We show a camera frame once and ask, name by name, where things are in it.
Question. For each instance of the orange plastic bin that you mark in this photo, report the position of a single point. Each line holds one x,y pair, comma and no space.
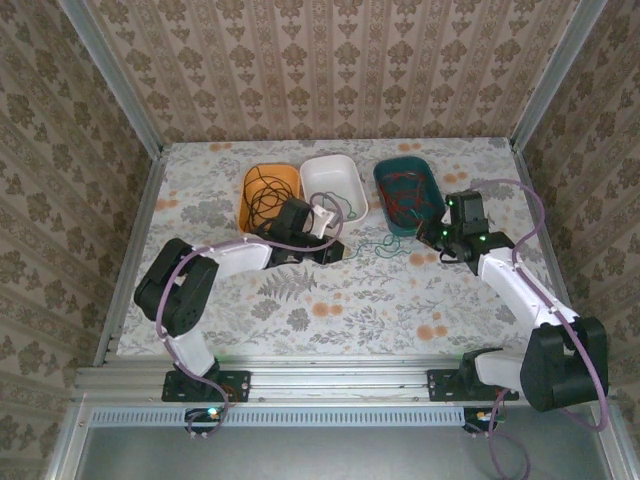
287,175

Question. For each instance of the white plastic bin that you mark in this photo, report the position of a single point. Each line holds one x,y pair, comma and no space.
330,175

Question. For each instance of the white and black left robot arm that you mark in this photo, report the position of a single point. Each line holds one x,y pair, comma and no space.
240,252

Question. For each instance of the teal plastic bin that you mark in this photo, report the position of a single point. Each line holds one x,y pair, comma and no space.
400,230

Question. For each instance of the floral table covering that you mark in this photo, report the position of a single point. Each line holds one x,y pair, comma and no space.
280,330

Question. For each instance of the small circuit board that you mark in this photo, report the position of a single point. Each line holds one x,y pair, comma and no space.
205,414
480,415

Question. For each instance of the grey metal sheet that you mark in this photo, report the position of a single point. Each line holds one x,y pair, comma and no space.
325,455

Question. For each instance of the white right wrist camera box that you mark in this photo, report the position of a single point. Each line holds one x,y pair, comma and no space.
445,216

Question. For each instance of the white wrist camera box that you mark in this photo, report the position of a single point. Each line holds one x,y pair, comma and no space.
445,216
322,222

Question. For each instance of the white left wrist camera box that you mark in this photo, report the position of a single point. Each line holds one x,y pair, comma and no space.
322,222

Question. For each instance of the aluminium table side rail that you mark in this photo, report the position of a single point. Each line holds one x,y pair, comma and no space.
553,232
145,210

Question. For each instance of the aluminium cross rail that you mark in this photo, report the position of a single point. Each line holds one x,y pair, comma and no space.
340,380

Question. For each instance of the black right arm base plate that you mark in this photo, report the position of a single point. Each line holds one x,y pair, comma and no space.
442,385

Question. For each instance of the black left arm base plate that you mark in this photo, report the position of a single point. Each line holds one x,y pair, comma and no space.
235,385

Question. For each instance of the aluminium corner post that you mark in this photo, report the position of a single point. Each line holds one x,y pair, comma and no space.
555,75
115,80

